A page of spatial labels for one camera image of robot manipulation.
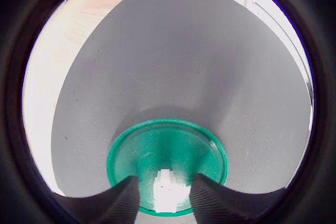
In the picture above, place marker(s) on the dark grey mat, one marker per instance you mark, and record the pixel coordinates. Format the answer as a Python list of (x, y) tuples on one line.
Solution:
[(170, 64)]

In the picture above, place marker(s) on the small white plastic terminal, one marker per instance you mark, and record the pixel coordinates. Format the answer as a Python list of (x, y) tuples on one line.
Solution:
[(168, 195)]

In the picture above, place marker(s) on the round green lid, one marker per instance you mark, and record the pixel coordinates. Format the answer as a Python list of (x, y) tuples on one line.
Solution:
[(168, 142)]

